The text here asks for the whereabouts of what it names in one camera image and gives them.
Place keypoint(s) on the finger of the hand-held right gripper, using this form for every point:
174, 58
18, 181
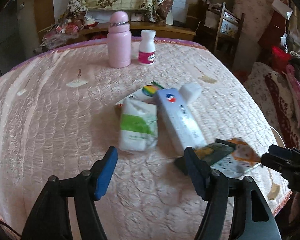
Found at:
275, 163
280, 150

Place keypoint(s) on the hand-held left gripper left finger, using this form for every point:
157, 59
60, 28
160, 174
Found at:
105, 175

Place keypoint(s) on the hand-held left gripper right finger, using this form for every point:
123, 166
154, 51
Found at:
196, 172

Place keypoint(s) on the white pink basin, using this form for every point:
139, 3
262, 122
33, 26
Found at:
277, 135

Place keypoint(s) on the dark green snack packet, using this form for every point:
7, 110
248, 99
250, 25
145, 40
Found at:
215, 152

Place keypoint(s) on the white orange snack packet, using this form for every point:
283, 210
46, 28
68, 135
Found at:
237, 155

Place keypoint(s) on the white blue carton box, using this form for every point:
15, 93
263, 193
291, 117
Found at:
180, 120

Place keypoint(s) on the green white tissue pack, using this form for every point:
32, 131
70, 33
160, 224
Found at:
138, 127

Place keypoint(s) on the white foam block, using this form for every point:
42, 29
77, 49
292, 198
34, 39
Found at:
190, 93

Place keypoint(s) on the box with rainbow print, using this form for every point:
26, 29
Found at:
150, 91

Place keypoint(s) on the floral sofa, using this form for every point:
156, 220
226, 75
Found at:
265, 92

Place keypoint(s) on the pink spotted garment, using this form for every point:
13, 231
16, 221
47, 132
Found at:
298, 92

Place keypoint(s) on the red cloth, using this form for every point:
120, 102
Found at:
280, 55

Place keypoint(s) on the red hanging garment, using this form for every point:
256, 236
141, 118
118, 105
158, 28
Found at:
272, 32

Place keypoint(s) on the white bottle with pink label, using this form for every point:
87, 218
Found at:
147, 50

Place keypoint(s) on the pink insulated bottle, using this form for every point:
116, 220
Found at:
118, 42

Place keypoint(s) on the floral covered tall appliance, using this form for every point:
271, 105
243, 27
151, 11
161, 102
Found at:
255, 17

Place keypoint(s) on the wooden chair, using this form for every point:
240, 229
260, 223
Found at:
225, 25

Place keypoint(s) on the white paper bag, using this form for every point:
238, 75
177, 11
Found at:
281, 8

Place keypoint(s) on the wooden cabinet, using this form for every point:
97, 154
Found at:
165, 28

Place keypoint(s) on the plastic bag of packets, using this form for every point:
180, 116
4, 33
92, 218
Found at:
62, 30

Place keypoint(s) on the grey refrigerator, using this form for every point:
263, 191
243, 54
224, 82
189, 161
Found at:
5, 30

